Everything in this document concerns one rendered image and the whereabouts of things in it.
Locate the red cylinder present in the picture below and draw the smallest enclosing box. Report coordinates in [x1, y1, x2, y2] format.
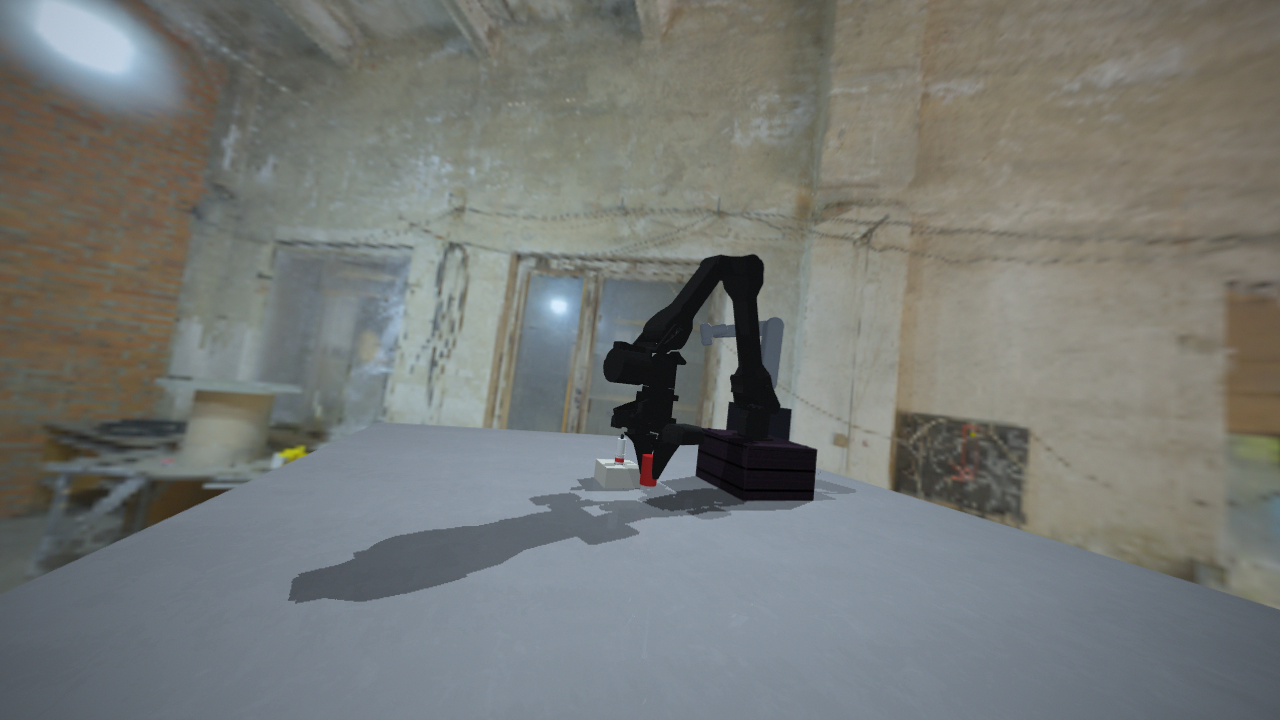
[640, 454, 657, 487]

